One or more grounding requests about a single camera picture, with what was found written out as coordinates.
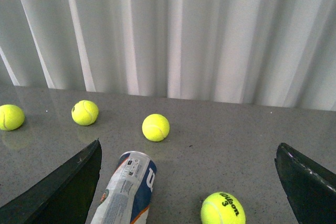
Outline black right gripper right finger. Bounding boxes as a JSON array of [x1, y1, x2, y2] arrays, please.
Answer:
[[275, 143, 335, 223]]

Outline Wilson 3 tennis ball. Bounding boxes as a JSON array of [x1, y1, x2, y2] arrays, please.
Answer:
[[201, 191, 246, 224]]

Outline white pleated curtain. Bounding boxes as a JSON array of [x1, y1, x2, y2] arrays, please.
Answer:
[[1, 0, 335, 111]]

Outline far left tennis ball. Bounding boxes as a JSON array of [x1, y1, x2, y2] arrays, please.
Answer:
[[1, 104, 25, 131]]

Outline clear plastic tennis ball can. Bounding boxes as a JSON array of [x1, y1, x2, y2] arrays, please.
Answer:
[[91, 151, 157, 223]]

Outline middle tennis ball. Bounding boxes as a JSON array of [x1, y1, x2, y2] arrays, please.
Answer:
[[142, 114, 170, 142]]

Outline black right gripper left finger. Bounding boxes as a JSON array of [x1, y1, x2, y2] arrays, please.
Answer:
[[1, 140, 102, 223]]

